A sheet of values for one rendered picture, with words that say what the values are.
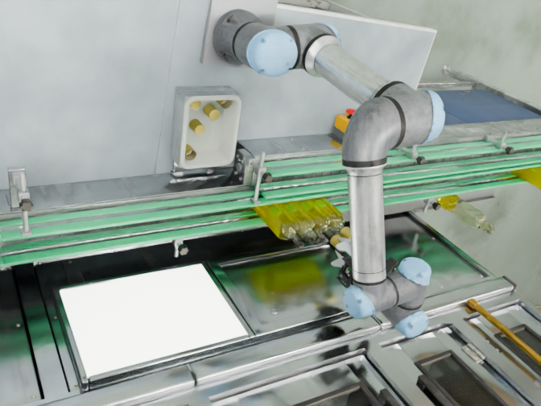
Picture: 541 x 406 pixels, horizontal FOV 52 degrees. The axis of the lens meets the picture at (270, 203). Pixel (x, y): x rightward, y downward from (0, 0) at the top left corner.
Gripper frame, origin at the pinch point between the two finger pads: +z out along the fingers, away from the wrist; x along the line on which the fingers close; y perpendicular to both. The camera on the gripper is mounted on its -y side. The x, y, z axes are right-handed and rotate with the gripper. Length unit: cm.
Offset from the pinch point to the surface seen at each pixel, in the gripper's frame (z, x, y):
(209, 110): 38, -28, 28
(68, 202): 32, -6, 69
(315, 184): 26.2, -5.7, -6.1
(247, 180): 30.0, -7.9, 17.1
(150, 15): 44, -53, 45
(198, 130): 37, -22, 32
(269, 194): 23.0, -6.1, 12.9
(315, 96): 44, -29, -12
